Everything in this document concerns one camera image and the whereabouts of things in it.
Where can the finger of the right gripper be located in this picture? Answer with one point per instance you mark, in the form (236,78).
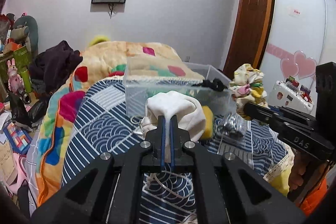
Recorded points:
(290,112)
(273,116)

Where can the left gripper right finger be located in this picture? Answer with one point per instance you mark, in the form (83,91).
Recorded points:
(180,160)

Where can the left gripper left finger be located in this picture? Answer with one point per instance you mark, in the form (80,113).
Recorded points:
(155,159)

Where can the white drawstring cloth pouch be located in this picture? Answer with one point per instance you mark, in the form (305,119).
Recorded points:
(188,110)

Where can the yellow sponge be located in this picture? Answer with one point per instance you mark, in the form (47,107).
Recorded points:
(208,132)

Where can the clear plastic storage box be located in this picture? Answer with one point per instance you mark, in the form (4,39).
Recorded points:
(147,76)

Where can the operator hand under gripper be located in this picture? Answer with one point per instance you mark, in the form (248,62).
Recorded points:
(301,161)

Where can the white stickered suitcase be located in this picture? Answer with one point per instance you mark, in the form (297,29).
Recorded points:
(292,94)

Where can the blue white patterned bedspread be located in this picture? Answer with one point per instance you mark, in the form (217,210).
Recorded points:
(102,125)

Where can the brown wooden door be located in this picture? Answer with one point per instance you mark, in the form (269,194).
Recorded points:
(245,46)

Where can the orange sleeve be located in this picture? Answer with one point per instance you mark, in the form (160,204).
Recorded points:
(316,195)

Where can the white sliding wardrobe door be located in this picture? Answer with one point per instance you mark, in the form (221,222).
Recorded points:
(301,34)

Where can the colourful patchwork fleece blanket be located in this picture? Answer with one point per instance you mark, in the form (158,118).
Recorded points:
(100,60)

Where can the yellow plush behind blanket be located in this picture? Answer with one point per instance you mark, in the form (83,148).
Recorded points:
(98,39)

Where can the dark purple garment pile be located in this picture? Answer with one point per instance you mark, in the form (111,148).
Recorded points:
(51,68)

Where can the colourful checked box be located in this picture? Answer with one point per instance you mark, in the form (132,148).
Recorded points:
(18,138)

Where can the green bottle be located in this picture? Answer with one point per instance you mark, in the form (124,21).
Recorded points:
(26,79)

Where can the pink rabbit figurine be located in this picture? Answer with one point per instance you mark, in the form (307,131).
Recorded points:
(15,82)

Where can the green cardboard box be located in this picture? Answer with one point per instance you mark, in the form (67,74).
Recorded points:
(22,57)

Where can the green grey plush toy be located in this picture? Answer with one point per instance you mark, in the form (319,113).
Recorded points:
(25,33)

